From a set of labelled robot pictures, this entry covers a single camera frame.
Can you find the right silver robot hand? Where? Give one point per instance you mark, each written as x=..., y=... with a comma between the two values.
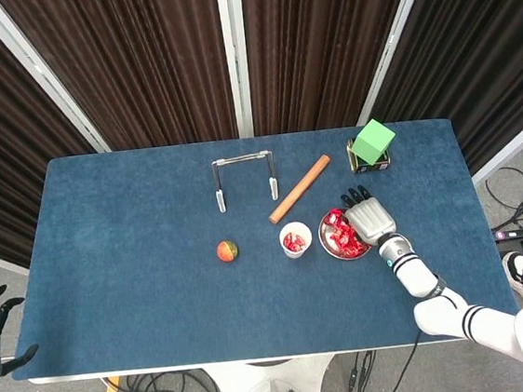
x=369, y=217

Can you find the red candy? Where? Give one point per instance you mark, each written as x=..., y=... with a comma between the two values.
x=300, y=242
x=340, y=236
x=334, y=218
x=288, y=241
x=351, y=249

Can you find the metal bowl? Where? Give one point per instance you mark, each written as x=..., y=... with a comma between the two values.
x=324, y=238

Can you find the white paper cup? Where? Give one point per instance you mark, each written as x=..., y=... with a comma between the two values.
x=295, y=254

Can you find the black tin with gold lid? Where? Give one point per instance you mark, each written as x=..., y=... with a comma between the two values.
x=380, y=166

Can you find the wooden rolling pin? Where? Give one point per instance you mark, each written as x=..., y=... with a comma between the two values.
x=299, y=189

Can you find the green cube block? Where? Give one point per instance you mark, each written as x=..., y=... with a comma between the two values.
x=373, y=142

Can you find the orange and green ball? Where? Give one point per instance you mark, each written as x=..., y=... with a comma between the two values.
x=226, y=251

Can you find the blue table cloth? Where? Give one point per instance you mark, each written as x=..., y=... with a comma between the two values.
x=159, y=286

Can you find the white partition frame post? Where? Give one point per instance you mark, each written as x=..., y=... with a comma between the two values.
x=232, y=44
x=392, y=39
x=32, y=65

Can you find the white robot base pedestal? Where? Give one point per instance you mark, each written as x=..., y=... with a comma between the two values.
x=272, y=387

